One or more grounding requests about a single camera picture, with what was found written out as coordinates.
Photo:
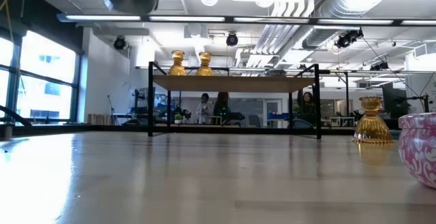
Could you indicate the amber ribbed glass candle holder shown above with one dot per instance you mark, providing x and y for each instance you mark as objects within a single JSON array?
[
  {"x": 372, "y": 128},
  {"x": 204, "y": 69},
  {"x": 177, "y": 68}
]

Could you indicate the dark patterned candle tin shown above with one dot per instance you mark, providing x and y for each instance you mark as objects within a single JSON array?
[{"x": 275, "y": 73}]

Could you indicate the pink patterned candle tin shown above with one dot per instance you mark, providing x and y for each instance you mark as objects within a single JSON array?
[{"x": 420, "y": 149}]

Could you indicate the black background robot arm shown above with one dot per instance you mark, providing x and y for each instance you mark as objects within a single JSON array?
[{"x": 235, "y": 116}]

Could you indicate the person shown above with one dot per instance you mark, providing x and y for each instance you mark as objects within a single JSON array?
[
  {"x": 204, "y": 110},
  {"x": 221, "y": 108},
  {"x": 307, "y": 106}
]

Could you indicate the small potted plant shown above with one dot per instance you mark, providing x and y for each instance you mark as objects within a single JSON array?
[{"x": 178, "y": 118}]

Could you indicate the blue table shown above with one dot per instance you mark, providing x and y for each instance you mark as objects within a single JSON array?
[{"x": 277, "y": 116}]

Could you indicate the black ceiling spotlight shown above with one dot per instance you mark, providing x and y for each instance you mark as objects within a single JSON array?
[
  {"x": 232, "y": 39},
  {"x": 345, "y": 40},
  {"x": 120, "y": 43},
  {"x": 378, "y": 66}
]

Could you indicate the black overhead LED light bar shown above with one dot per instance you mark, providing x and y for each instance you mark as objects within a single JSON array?
[{"x": 228, "y": 19}]

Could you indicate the rounded chair back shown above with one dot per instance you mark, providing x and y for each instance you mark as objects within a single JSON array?
[{"x": 301, "y": 124}]

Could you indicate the wooden slatted crate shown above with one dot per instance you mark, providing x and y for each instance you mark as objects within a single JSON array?
[{"x": 99, "y": 119}]

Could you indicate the large dark-framed window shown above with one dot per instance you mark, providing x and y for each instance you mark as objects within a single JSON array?
[{"x": 44, "y": 94}]

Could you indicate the dark computer monitor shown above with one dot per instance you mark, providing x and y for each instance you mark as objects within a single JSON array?
[{"x": 394, "y": 98}]

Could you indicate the wooden shelf black metal frame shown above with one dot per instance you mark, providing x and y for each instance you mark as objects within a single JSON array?
[{"x": 231, "y": 83}]

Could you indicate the black rig frame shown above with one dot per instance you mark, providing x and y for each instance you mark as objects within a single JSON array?
[{"x": 238, "y": 129}]

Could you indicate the silver ventilation duct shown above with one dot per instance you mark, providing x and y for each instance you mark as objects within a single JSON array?
[{"x": 340, "y": 2}]

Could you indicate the black diagonal frame brace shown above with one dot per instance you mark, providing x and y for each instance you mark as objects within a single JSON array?
[{"x": 15, "y": 116}]

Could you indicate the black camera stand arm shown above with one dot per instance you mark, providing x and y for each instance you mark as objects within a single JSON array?
[{"x": 425, "y": 103}]

